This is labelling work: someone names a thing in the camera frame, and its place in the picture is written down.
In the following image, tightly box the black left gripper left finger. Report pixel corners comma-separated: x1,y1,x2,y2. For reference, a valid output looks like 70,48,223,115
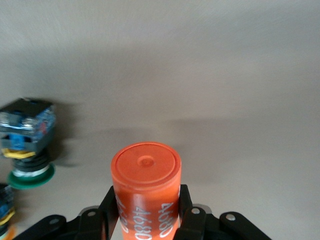
14,186,118,240

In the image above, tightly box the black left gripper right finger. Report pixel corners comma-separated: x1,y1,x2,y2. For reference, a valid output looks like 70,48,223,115
173,184,273,240

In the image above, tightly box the orange cylinder with white print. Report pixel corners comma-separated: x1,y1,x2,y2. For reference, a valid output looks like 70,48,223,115
110,141,182,240

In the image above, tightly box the yellow push button switch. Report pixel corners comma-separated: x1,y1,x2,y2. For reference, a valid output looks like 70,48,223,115
0,183,17,240

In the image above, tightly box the green push button switch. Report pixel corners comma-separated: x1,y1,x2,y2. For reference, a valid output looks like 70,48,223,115
0,97,56,190

